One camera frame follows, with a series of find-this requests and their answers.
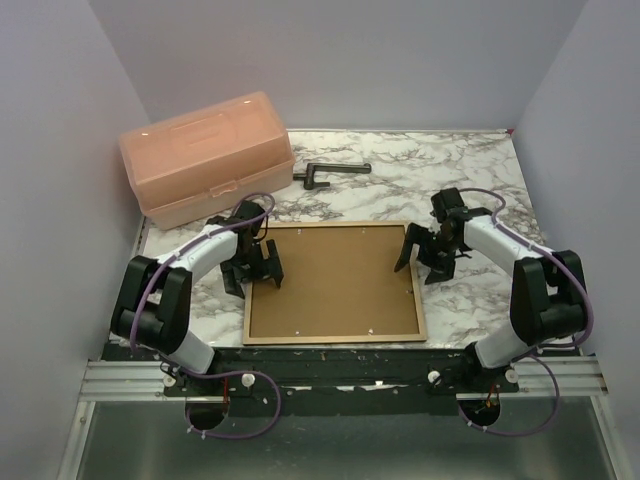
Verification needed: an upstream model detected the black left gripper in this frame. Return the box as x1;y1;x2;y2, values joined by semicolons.
223;240;283;298

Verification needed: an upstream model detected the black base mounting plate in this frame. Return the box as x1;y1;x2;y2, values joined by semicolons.
102;344;521;419

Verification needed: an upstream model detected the brown fibreboard backing board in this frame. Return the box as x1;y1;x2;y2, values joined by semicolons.
248;224;422;337

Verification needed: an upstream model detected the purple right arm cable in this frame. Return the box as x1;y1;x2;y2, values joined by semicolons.
457;187;596;435

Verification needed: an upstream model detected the light wooden picture frame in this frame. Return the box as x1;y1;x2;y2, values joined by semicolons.
242;219;429;346

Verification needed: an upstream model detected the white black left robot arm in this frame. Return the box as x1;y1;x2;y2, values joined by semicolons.
110;193;284;395

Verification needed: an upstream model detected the pink translucent plastic box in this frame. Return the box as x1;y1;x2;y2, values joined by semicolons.
119;92;295;230

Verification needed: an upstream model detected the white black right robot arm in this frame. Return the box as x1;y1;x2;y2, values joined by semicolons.
394;188;594;392

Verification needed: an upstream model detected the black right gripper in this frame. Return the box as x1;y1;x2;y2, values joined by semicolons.
395;222;461;285

